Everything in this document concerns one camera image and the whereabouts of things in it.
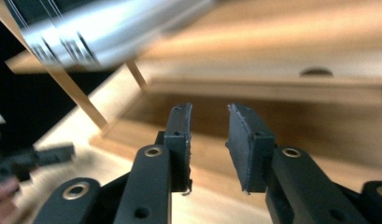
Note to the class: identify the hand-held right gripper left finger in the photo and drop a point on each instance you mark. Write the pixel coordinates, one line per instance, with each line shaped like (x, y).
(176, 146)

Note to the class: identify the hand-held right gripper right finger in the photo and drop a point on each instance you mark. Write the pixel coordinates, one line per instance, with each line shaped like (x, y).
(251, 155)

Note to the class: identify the wooden three-tier shoe rack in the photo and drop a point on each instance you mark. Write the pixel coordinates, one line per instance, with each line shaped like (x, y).
(288, 124)

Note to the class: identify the black white canvas sneaker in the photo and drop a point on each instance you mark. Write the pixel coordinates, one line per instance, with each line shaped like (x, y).
(110, 34)

